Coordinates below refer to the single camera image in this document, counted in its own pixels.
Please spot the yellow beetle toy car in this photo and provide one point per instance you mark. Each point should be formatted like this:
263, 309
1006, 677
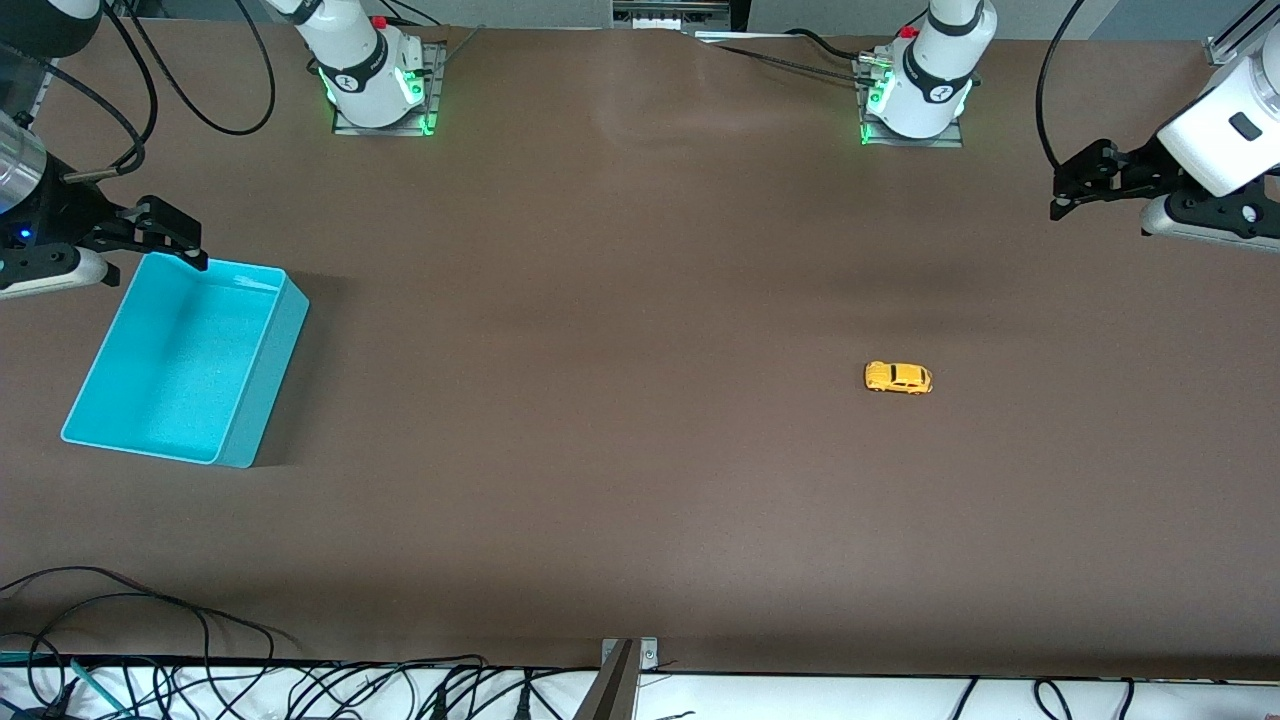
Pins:
898, 378

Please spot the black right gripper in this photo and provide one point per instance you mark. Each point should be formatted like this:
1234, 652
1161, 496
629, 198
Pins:
62, 213

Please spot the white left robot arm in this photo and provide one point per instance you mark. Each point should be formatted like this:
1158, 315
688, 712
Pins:
930, 80

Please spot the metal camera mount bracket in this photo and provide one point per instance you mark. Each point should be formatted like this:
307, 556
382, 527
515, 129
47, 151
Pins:
615, 690

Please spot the teal pen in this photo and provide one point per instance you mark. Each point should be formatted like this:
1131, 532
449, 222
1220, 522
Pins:
95, 683

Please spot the teal plastic storage bin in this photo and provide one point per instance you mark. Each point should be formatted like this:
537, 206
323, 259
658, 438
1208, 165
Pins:
170, 370

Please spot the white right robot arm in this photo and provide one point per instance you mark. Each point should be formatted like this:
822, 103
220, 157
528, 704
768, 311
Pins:
365, 70

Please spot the white shelf board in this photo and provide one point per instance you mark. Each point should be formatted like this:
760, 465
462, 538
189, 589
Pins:
800, 700

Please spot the teal thin tool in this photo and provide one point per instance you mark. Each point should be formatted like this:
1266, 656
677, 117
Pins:
15, 657

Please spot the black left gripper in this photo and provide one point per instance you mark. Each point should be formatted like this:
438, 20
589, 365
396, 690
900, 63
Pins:
1143, 168

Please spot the white flat strip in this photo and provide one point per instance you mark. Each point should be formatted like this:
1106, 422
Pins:
740, 36

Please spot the perforated metal rail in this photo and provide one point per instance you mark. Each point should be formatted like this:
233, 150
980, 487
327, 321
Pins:
40, 95

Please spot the grey metal rail fixture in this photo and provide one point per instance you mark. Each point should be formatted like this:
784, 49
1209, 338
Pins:
670, 15

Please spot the metal base mounting plate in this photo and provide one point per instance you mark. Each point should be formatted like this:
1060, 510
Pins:
910, 142
436, 60

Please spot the aluminium frame profile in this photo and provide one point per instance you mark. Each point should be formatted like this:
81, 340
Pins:
1225, 45

